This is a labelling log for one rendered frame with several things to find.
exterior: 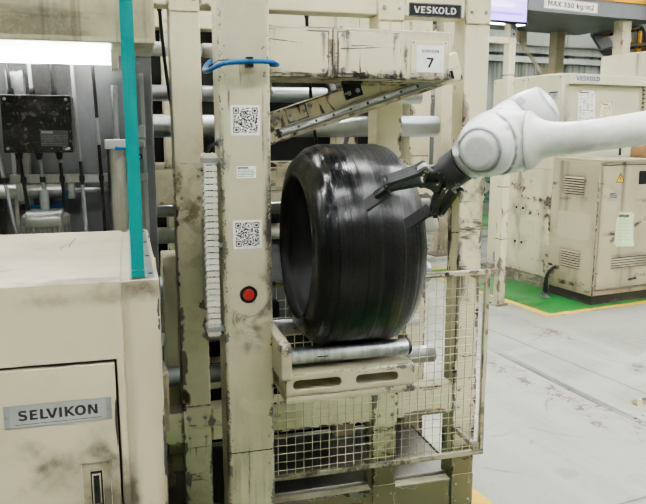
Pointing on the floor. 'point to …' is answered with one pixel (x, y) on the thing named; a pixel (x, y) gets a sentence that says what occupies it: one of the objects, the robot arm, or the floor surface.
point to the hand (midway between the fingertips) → (389, 213)
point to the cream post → (241, 361)
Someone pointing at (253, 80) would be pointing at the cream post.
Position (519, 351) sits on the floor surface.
